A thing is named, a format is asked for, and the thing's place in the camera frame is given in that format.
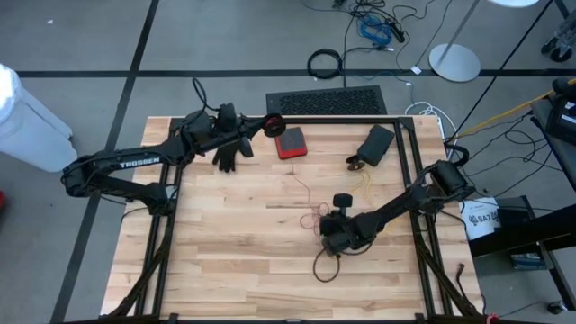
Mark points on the white disc black pole stand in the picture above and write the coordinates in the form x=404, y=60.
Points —
x=513, y=2

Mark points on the white cylindrical container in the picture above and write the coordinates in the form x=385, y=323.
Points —
x=27, y=135

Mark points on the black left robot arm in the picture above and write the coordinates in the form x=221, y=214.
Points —
x=135, y=163

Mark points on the black metal table frame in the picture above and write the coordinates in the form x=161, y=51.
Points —
x=337, y=120

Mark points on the red box black lid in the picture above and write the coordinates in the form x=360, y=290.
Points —
x=292, y=144

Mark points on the black glove red cuff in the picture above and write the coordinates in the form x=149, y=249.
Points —
x=227, y=157

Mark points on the blue box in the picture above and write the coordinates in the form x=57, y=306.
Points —
x=526, y=261

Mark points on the black equipment cart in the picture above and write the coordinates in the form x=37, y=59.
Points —
x=562, y=121

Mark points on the black zip pouch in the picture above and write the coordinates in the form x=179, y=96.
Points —
x=375, y=145

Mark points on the grey wheeled cart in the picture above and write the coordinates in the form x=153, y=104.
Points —
x=560, y=49

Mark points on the small white plug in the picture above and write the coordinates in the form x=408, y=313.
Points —
x=416, y=70

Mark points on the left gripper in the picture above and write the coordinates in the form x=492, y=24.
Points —
x=231, y=126

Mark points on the black low shelf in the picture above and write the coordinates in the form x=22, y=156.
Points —
x=517, y=234

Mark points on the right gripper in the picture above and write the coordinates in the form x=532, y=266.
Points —
x=336, y=234

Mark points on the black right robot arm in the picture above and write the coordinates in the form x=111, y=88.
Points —
x=405, y=202

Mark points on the grey round floor stand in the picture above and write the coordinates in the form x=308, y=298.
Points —
x=454, y=63

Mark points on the black floor vent grille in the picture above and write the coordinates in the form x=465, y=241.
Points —
x=328, y=101

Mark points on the black caster wheel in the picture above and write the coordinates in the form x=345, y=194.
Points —
x=557, y=307

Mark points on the red clamp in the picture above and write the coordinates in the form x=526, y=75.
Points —
x=491, y=318

